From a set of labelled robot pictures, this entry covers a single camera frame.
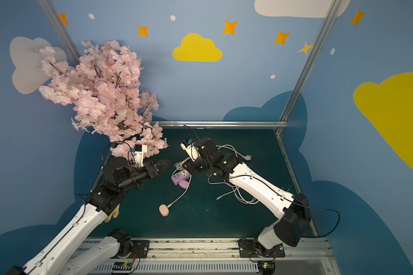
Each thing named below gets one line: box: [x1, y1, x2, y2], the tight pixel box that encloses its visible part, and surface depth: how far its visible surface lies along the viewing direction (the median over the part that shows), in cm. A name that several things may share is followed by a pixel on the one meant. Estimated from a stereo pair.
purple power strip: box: [170, 169, 191, 186], surface depth 97 cm
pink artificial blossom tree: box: [39, 40, 169, 160], surface depth 69 cm
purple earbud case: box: [178, 179, 189, 190], surface depth 95 cm
